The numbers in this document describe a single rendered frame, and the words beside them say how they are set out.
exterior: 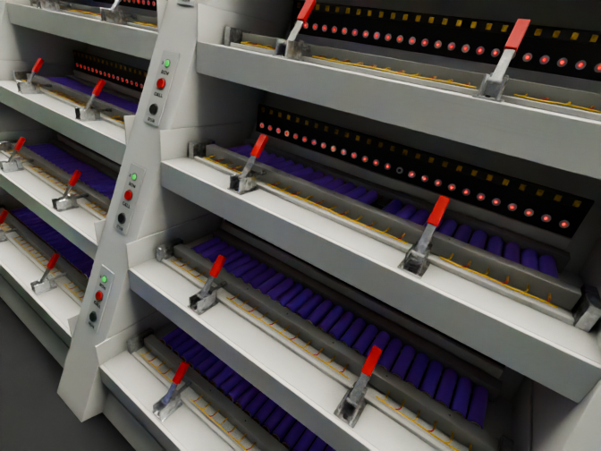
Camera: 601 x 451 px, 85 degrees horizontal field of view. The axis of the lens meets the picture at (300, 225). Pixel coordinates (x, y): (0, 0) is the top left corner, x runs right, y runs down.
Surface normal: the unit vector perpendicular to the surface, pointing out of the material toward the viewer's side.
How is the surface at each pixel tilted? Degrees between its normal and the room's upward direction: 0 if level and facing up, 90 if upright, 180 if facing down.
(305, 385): 21
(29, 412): 0
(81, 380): 90
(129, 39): 111
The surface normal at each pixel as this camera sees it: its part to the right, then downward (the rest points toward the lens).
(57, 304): 0.16, -0.87
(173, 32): -0.46, -0.03
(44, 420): 0.35, -0.92
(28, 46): 0.81, 0.38
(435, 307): -0.55, 0.31
